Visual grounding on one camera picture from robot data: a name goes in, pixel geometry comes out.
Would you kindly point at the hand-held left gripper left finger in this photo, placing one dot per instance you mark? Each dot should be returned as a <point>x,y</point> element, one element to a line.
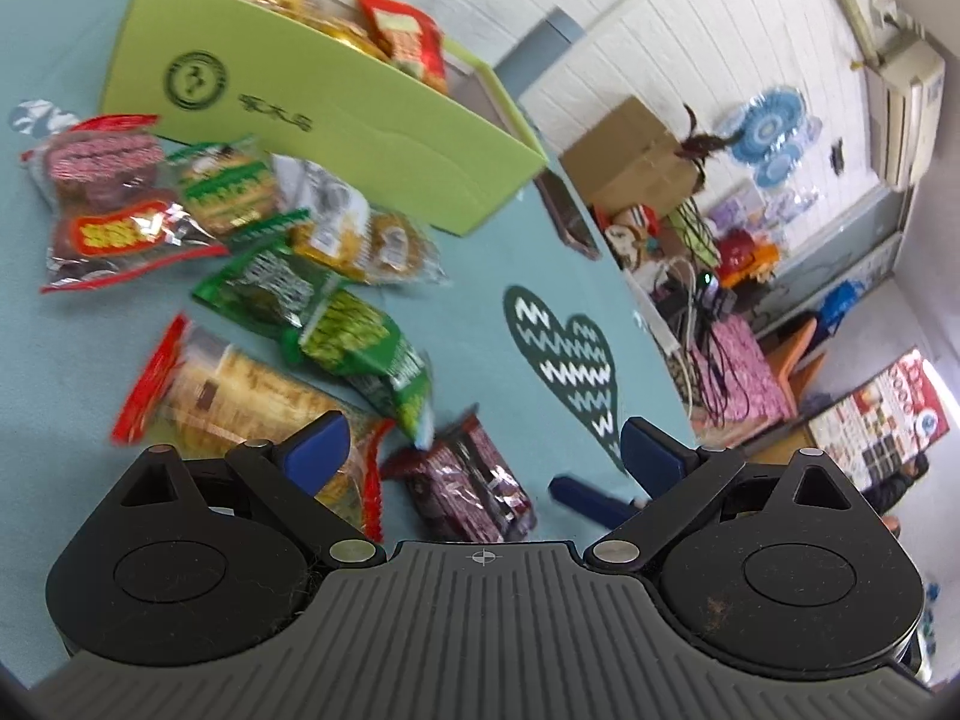
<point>315,450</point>

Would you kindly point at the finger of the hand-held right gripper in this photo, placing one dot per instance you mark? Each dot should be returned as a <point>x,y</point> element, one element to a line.
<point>589,499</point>

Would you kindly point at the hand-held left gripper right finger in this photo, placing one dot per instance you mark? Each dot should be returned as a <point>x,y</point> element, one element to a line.
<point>652,454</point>

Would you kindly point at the green pea snack packet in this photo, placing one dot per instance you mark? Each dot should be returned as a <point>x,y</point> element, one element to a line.
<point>367,356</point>

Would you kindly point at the red-edged biscuit packet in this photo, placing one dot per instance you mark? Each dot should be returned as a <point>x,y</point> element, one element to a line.
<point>225,390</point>

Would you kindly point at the dark red snack packet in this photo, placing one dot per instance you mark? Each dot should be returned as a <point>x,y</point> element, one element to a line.
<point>465,487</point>

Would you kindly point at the dark green snack packet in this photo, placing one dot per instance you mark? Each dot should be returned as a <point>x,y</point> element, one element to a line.
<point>262,285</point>

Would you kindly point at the red packet brown cakes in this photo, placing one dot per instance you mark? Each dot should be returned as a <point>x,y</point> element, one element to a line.
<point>105,195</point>

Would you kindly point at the green cardboard box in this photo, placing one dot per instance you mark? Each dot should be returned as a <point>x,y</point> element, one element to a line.
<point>337,112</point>

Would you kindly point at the white power strip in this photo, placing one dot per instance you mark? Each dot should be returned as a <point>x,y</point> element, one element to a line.
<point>660,326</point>

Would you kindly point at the orange chair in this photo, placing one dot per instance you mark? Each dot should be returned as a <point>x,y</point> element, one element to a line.
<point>799,356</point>

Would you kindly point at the red white figure toy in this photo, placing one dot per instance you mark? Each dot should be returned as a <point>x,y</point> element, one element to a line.
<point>630,236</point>

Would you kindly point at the printed poster board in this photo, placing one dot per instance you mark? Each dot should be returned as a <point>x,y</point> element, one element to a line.
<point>877,420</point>

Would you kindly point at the blue bag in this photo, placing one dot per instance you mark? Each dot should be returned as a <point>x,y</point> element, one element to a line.
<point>844,304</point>

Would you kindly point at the smartphone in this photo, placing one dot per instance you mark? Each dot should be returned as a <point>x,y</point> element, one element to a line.
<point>570,214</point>

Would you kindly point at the brown cardboard box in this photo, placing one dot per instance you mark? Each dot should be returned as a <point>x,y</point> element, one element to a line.
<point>630,157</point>

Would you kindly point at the dark dried plant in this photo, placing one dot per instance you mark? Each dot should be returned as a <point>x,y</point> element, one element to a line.
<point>701,139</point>

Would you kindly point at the blue paper fan decoration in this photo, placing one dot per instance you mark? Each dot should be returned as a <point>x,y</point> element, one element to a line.
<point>772,135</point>

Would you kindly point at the grey-blue thermos bottle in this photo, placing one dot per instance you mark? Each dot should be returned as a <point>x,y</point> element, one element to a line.
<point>536,52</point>

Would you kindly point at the white air conditioner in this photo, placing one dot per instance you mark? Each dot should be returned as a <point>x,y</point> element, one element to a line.
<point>911,97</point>

